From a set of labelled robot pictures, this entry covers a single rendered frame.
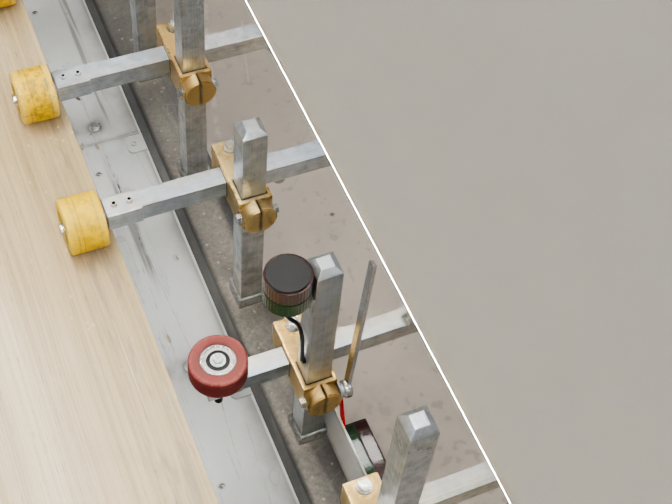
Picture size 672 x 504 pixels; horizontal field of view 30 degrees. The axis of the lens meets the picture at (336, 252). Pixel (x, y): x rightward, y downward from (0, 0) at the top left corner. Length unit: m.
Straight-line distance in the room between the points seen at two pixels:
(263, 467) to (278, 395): 0.11
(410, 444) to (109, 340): 0.52
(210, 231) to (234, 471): 0.39
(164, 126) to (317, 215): 0.84
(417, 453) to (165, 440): 0.39
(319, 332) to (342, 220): 1.36
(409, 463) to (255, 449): 0.58
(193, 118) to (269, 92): 1.22
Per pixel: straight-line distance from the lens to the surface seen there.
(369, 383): 2.70
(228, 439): 1.93
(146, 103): 2.21
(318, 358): 1.64
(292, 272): 1.48
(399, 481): 1.42
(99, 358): 1.68
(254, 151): 1.66
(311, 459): 1.83
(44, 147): 1.90
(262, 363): 1.72
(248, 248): 1.83
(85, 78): 1.90
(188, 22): 1.82
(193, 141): 2.01
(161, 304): 2.05
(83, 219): 1.72
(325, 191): 2.98
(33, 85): 1.88
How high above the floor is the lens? 2.35
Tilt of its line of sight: 55 degrees down
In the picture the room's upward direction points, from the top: 7 degrees clockwise
